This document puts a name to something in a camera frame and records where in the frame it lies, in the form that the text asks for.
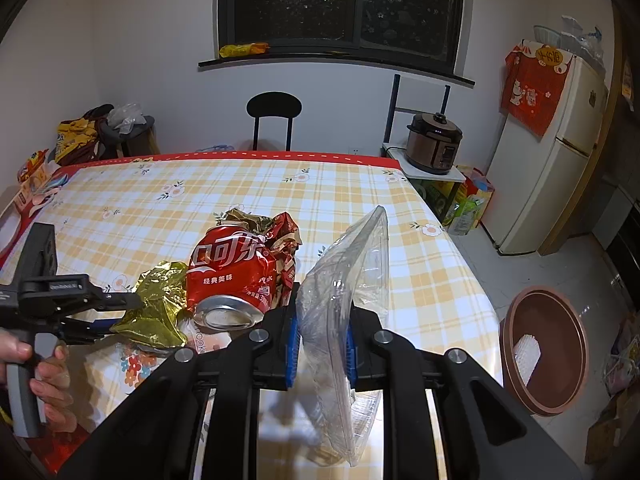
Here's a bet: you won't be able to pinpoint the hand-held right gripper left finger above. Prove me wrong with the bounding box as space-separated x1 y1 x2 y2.
57 282 301 480

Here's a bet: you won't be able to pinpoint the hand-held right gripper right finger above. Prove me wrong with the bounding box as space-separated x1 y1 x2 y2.
345 307 583 480

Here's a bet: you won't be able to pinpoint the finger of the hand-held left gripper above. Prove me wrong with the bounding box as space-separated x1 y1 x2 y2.
80 280 144 313
47 316 126 345

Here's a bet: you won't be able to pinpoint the gold foil wrapper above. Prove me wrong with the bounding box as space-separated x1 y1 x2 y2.
110 260 193 351

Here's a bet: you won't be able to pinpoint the clear plastic container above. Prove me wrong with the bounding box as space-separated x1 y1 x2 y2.
297 205 391 468

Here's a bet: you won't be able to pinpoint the white foam net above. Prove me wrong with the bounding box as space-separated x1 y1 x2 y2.
515 332 543 386

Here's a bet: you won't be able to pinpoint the brown round trash bin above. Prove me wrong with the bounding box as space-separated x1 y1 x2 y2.
500 286 591 416

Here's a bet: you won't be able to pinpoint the person's left hand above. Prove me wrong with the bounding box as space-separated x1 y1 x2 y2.
0 329 76 428

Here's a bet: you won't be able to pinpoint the white floral wrapper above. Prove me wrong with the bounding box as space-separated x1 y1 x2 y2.
120 317 235 388

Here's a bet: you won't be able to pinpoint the pink box with cutlery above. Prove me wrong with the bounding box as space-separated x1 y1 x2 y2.
12 167 81 217

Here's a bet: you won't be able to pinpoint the crushed red soda can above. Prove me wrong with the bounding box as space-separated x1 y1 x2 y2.
186 225 275 331

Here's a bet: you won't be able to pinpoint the red and gold crumpled wrapper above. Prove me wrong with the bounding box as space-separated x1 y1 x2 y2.
217 208 303 306

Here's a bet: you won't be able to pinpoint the red snack packet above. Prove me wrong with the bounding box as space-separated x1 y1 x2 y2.
17 150 51 183

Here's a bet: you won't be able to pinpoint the yellow and brown snack bags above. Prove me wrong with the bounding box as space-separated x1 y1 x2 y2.
55 117 108 163

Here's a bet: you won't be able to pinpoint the wooden stool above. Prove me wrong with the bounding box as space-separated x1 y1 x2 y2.
120 127 162 157

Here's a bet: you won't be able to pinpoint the stool with bags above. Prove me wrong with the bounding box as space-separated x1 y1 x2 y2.
82 104 157 158

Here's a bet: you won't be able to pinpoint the green printed box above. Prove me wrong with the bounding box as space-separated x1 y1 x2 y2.
420 180 468 226

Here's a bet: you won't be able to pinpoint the crumpled clear plastic bag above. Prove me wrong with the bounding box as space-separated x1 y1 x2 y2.
106 103 146 133

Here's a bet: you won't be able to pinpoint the green boxes under shelf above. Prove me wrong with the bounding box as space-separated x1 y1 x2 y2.
447 165 496 236

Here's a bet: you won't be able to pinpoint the brown pressure cooker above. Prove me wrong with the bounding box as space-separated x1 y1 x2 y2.
405 112 463 176

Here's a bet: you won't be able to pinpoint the black round-back chair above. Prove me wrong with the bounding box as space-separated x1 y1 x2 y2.
246 91 303 152

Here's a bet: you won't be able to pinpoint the white fridge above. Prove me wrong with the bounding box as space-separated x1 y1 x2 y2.
480 52 611 256

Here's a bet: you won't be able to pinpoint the cardboard box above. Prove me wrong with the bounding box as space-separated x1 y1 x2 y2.
585 385 640 468

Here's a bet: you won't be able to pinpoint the yellow snack packet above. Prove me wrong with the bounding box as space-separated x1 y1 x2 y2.
218 42 271 59

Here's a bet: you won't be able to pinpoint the black built-in oven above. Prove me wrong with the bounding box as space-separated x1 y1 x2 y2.
602 210 640 311

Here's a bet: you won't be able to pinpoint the red printed cloth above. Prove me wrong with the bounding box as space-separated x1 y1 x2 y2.
501 40 578 138

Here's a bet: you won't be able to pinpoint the dark window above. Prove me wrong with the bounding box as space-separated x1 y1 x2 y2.
198 0 476 88

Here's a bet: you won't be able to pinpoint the glass bowl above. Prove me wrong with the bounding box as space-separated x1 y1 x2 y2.
532 25 563 49

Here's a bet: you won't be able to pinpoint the clear plastic bags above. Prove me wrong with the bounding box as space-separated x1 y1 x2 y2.
560 14 603 63

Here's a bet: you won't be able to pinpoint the hanging paper ornament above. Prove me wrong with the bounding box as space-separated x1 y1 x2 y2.
620 57 637 106

